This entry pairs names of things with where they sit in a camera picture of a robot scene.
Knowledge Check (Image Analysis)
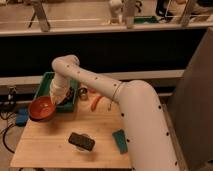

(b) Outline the teal green cloth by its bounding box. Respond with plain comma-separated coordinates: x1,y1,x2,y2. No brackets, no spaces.
112,129,128,154

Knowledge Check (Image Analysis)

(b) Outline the black cable on floor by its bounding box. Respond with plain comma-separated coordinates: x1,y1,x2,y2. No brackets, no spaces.
1,109,18,154

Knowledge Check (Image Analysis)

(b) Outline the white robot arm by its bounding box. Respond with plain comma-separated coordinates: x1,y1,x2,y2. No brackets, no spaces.
50,55,181,171

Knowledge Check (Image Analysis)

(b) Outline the small metal cup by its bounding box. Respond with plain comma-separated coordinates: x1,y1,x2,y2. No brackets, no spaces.
78,87,88,100

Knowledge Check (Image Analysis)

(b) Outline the red bowl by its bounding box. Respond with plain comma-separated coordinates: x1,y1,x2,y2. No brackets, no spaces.
28,96,56,122

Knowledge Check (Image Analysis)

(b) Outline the wooden table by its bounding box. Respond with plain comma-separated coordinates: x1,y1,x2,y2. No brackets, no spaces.
10,94,131,169

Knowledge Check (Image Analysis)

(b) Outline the orange carrot toy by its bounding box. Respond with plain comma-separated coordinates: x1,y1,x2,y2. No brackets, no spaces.
91,95,103,111

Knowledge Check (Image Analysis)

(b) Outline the black rectangular sponge block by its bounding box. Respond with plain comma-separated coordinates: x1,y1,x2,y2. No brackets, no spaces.
68,132,95,151

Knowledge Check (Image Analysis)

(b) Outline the grey panel at right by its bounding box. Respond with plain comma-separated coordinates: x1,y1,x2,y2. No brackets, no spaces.
167,27,213,171

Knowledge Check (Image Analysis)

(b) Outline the blue object beside table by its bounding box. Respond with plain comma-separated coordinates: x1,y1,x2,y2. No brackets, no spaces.
15,108,28,127

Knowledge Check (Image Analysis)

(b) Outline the green plastic tray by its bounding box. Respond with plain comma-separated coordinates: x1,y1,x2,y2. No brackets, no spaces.
34,72,79,113

